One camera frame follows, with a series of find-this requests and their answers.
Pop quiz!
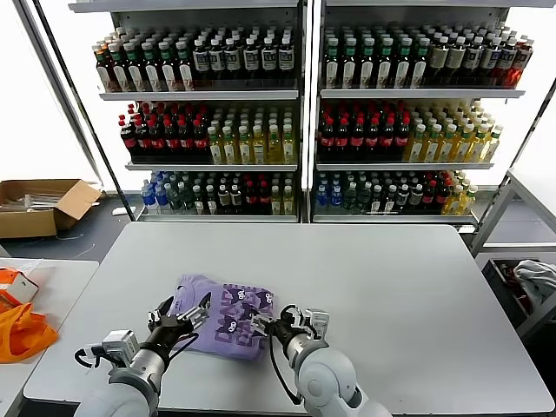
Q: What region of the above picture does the dark storage crate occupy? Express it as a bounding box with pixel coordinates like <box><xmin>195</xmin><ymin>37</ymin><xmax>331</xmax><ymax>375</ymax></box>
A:
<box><xmin>480</xmin><ymin>258</ymin><xmax>556</xmax><ymax>344</ymax></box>

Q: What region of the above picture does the grey metal shelf rack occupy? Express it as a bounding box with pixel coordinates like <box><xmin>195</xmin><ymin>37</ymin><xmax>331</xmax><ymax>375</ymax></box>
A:
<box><xmin>67</xmin><ymin>0</ymin><xmax>305</xmax><ymax>223</ymax></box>
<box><xmin>310</xmin><ymin>0</ymin><xmax>526</xmax><ymax>225</ymax></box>

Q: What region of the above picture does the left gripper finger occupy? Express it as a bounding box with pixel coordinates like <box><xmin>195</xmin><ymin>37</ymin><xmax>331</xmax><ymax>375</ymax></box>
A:
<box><xmin>146</xmin><ymin>296</ymin><xmax>175</xmax><ymax>328</ymax></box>
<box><xmin>177</xmin><ymin>292</ymin><xmax>213</xmax><ymax>331</ymax></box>

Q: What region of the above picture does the blue water bottle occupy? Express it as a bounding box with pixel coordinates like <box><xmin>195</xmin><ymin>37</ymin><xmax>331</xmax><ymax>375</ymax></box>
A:
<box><xmin>314</xmin><ymin>184</ymin><xmax>330</xmax><ymax>215</ymax></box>
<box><xmin>328</xmin><ymin>184</ymin><xmax>343</xmax><ymax>215</ymax></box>
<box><xmin>154</xmin><ymin>182</ymin><xmax>169</xmax><ymax>216</ymax></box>
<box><xmin>140</xmin><ymin>180</ymin><xmax>156</xmax><ymax>216</ymax></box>

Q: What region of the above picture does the dark drink bottle green cap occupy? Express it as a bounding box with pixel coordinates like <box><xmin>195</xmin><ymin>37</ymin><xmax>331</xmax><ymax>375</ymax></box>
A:
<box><xmin>156</xmin><ymin>40</ymin><xmax>177</xmax><ymax>93</ymax></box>
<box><xmin>340</xmin><ymin>36</ymin><xmax>359</xmax><ymax>90</ymax></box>
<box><xmin>376</xmin><ymin>36</ymin><xmax>395</xmax><ymax>90</ymax></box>
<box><xmin>122</xmin><ymin>41</ymin><xmax>143</xmax><ymax>93</ymax></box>
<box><xmin>394</xmin><ymin>36</ymin><xmax>413</xmax><ymax>90</ymax></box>
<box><xmin>358</xmin><ymin>36</ymin><xmax>377</xmax><ymax>90</ymax></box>
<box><xmin>322</xmin><ymin>36</ymin><xmax>341</xmax><ymax>90</ymax></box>
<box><xmin>107</xmin><ymin>42</ymin><xmax>128</xmax><ymax>93</ymax></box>
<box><xmin>410</xmin><ymin>36</ymin><xmax>429</xmax><ymax>90</ymax></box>
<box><xmin>139</xmin><ymin>41</ymin><xmax>160</xmax><ymax>93</ymax></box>
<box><xmin>174</xmin><ymin>39</ymin><xmax>195</xmax><ymax>92</ymax></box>

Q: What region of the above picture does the purple printed T-shirt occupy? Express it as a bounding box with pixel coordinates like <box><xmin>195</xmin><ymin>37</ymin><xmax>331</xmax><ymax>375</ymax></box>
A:
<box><xmin>175</xmin><ymin>273</ymin><xmax>279</xmax><ymax>362</ymax></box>

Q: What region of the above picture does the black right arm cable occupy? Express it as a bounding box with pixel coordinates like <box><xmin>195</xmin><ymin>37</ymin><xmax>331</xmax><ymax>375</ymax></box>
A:
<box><xmin>268</xmin><ymin>334</ymin><xmax>305</xmax><ymax>406</ymax></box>

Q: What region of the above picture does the cola bottle red cap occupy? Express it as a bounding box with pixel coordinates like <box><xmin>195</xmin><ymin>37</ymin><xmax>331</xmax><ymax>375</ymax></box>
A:
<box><xmin>318</xmin><ymin>116</ymin><xmax>336</xmax><ymax>158</ymax></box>
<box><xmin>421</xmin><ymin>180</ymin><xmax>438</xmax><ymax>214</ymax></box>
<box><xmin>257</xmin><ymin>180</ymin><xmax>271</xmax><ymax>215</ymax></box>
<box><xmin>177</xmin><ymin>119</ymin><xmax>195</xmax><ymax>160</ymax></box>
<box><xmin>348</xmin><ymin>116</ymin><xmax>366</xmax><ymax>158</ymax></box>
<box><xmin>394</xmin><ymin>116</ymin><xmax>411</xmax><ymax>158</ymax></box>
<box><xmin>378</xmin><ymin>116</ymin><xmax>395</xmax><ymax>158</ymax></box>
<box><xmin>363</xmin><ymin>116</ymin><xmax>381</xmax><ymax>158</ymax></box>
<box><xmin>192</xmin><ymin>119</ymin><xmax>209</xmax><ymax>160</ymax></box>
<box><xmin>149</xmin><ymin>119</ymin><xmax>166</xmax><ymax>160</ymax></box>
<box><xmin>434</xmin><ymin>178</ymin><xmax>451</xmax><ymax>213</ymax></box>
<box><xmin>134</xmin><ymin>119</ymin><xmax>151</xmax><ymax>160</ymax></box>
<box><xmin>162</xmin><ymin>119</ymin><xmax>180</xmax><ymax>160</ymax></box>
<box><xmin>243</xmin><ymin>180</ymin><xmax>259</xmax><ymax>215</ymax></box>
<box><xmin>333</xmin><ymin>116</ymin><xmax>350</xmax><ymax>158</ymax></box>
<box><xmin>119</xmin><ymin>120</ymin><xmax>137</xmax><ymax>160</ymax></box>

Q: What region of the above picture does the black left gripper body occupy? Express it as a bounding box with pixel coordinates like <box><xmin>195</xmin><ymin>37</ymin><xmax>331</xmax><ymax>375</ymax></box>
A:
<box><xmin>144</xmin><ymin>314</ymin><xmax>197</xmax><ymax>354</ymax></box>

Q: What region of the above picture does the clear plastic tube bundle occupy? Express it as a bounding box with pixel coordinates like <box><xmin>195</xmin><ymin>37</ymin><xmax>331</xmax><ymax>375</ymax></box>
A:
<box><xmin>0</xmin><ymin>190</ymin><xmax>60</xmax><ymax>214</ymax></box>

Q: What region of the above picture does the dark bottle beige label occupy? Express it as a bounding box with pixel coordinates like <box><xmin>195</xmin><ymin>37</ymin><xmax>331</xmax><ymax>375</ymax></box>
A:
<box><xmin>428</xmin><ymin>35</ymin><xmax>449</xmax><ymax>86</ymax></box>
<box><xmin>446</xmin><ymin>35</ymin><xmax>466</xmax><ymax>86</ymax></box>

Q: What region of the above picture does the grey slanted frame beam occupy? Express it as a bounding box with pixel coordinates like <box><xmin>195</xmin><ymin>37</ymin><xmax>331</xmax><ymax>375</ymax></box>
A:
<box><xmin>10</xmin><ymin>0</ymin><xmax>105</xmax><ymax>192</ymax></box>

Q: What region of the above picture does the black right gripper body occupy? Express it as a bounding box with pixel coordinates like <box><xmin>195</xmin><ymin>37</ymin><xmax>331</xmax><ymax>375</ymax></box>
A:
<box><xmin>270</xmin><ymin>318</ymin><xmax>306</xmax><ymax>347</ymax></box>

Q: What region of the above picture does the black left camera cable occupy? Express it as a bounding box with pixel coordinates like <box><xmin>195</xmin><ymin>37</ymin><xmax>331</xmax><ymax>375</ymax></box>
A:
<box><xmin>73</xmin><ymin>346</ymin><xmax>108</xmax><ymax>369</ymax></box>

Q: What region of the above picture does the open cardboard box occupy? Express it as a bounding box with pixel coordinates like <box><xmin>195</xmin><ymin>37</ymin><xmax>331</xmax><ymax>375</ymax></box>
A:
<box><xmin>0</xmin><ymin>178</ymin><xmax>103</xmax><ymax>240</ymax></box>

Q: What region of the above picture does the small orange white box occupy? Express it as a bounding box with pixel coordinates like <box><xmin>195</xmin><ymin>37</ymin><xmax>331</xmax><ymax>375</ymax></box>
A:
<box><xmin>7</xmin><ymin>273</ymin><xmax>40</xmax><ymax>304</ymax></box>

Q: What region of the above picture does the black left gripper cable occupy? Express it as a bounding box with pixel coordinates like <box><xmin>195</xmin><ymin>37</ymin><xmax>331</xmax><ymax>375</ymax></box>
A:
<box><xmin>167</xmin><ymin>332</ymin><xmax>201</xmax><ymax>361</ymax></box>

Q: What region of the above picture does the crumpled grey white cloth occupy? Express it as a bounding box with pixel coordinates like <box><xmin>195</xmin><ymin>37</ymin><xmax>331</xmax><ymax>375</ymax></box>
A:
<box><xmin>512</xmin><ymin>259</ymin><xmax>556</xmax><ymax>305</ymax></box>

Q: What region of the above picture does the orange fabric bag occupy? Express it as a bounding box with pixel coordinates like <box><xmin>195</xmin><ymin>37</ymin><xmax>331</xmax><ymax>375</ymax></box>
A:
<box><xmin>0</xmin><ymin>268</ymin><xmax>60</xmax><ymax>365</ymax></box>

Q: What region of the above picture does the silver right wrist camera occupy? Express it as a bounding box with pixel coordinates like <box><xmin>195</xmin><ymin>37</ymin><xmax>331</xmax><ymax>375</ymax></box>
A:
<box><xmin>303</xmin><ymin>308</ymin><xmax>331</xmax><ymax>340</ymax></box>

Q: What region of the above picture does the grey metal frame cart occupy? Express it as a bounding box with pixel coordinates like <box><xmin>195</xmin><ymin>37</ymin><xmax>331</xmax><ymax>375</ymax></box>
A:
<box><xmin>468</xmin><ymin>169</ymin><xmax>556</xmax><ymax>344</ymax></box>

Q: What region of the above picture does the red item in crate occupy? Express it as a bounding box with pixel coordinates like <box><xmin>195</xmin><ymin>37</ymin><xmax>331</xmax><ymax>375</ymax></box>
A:
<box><xmin>499</xmin><ymin>262</ymin><xmax>533</xmax><ymax>314</ymax></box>

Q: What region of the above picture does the dark bottle blue white label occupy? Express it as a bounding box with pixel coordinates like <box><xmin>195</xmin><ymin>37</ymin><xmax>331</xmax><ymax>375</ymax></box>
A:
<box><xmin>191</xmin><ymin>37</ymin><xmax>210</xmax><ymax>83</ymax></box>
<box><xmin>223</xmin><ymin>36</ymin><xmax>242</xmax><ymax>83</ymax></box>
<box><xmin>497</xmin><ymin>36</ymin><xmax>517</xmax><ymax>87</ymax></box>
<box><xmin>463</xmin><ymin>35</ymin><xmax>483</xmax><ymax>86</ymax></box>
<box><xmin>276</xmin><ymin>36</ymin><xmax>295</xmax><ymax>83</ymax></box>
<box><xmin>259</xmin><ymin>36</ymin><xmax>278</xmax><ymax>83</ymax></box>
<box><xmin>480</xmin><ymin>36</ymin><xmax>500</xmax><ymax>86</ymax></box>
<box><xmin>208</xmin><ymin>37</ymin><xmax>226</xmax><ymax>83</ymax></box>
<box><xmin>242</xmin><ymin>36</ymin><xmax>261</xmax><ymax>83</ymax></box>

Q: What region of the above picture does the clear green water bottle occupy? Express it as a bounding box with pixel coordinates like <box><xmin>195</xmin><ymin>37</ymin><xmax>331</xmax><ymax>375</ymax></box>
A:
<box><xmin>167</xmin><ymin>182</ymin><xmax>182</xmax><ymax>215</ymax></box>
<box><xmin>355</xmin><ymin>182</ymin><xmax>372</xmax><ymax>215</ymax></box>
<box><xmin>341</xmin><ymin>182</ymin><xmax>358</xmax><ymax>215</ymax></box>
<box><xmin>179</xmin><ymin>182</ymin><xmax>194</xmax><ymax>215</ymax></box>

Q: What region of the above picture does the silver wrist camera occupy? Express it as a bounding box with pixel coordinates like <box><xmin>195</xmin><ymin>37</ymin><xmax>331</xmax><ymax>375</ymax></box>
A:
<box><xmin>102</xmin><ymin>329</ymin><xmax>141</xmax><ymax>361</ymax></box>
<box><xmin>303</xmin><ymin>308</ymin><xmax>331</xmax><ymax>340</ymax></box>

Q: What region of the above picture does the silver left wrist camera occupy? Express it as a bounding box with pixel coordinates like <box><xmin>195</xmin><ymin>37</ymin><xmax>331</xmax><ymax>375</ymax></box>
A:
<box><xmin>102</xmin><ymin>329</ymin><xmax>141</xmax><ymax>361</ymax></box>

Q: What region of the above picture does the thin black slanted pole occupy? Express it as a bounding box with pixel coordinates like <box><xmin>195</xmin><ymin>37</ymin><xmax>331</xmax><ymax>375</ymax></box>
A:
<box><xmin>30</xmin><ymin>0</ymin><xmax>136</xmax><ymax>222</ymax></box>

